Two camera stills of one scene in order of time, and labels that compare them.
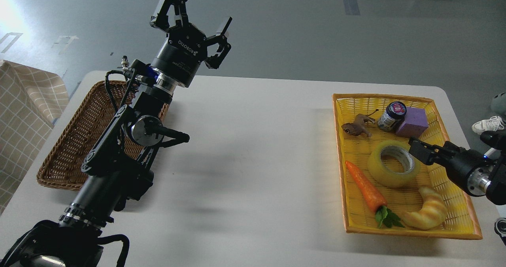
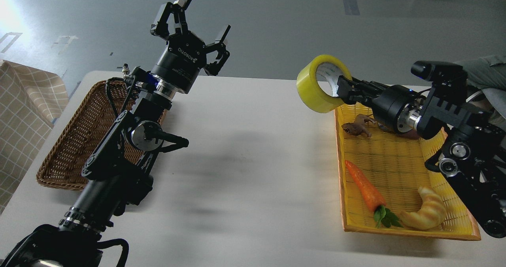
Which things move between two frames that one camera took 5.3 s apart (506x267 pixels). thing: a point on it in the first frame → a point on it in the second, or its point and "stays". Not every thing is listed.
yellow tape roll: (400, 150) → (317, 83)
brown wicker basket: (63, 168) stays
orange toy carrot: (384, 216) stays
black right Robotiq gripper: (468, 168) → (386, 102)
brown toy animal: (356, 128) stays
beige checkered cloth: (31, 98) stays
